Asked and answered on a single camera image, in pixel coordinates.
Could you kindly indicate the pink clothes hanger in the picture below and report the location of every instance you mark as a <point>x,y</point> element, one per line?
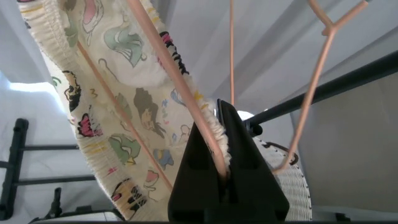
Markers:
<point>174,73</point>
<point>312,84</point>

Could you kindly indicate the white laundry basket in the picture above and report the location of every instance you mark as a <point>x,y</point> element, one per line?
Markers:
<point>295,193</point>

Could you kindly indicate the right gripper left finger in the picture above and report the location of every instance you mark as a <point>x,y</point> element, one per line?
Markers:
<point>196,193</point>

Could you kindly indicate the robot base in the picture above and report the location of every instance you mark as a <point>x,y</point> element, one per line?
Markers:
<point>84,210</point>

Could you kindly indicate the black clothes rack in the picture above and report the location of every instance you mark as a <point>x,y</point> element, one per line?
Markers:
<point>342,84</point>

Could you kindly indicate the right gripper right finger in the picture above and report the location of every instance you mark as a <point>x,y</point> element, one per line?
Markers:
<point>255,193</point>

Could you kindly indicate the cream printed garment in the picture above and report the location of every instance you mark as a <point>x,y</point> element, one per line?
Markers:
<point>102,77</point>

